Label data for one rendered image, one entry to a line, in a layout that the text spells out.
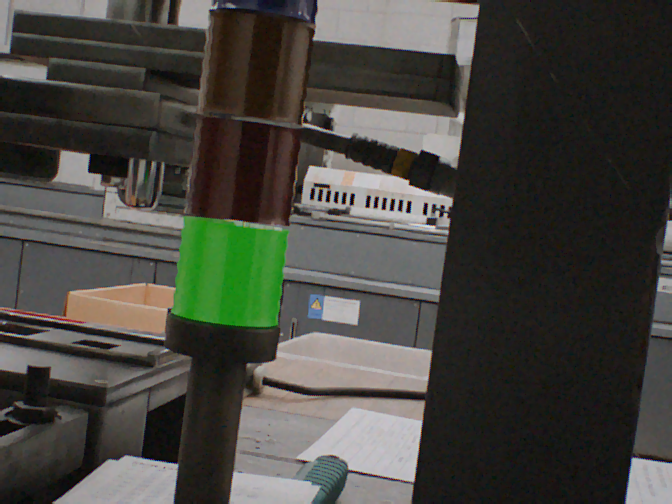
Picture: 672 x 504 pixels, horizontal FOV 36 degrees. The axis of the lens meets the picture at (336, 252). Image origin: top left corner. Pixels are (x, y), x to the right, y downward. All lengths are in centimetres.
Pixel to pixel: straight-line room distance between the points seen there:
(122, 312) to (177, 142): 242
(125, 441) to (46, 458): 9
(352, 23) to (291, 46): 699
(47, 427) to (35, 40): 24
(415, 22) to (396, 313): 266
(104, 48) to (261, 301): 30
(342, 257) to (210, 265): 484
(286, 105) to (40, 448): 22
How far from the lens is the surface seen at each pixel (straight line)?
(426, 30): 717
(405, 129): 709
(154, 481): 52
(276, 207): 35
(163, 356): 63
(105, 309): 303
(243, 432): 85
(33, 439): 49
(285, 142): 35
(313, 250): 522
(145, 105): 57
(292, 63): 35
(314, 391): 101
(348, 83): 57
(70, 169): 576
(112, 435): 57
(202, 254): 35
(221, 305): 35
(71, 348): 64
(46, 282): 580
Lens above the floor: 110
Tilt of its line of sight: 3 degrees down
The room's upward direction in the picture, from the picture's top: 8 degrees clockwise
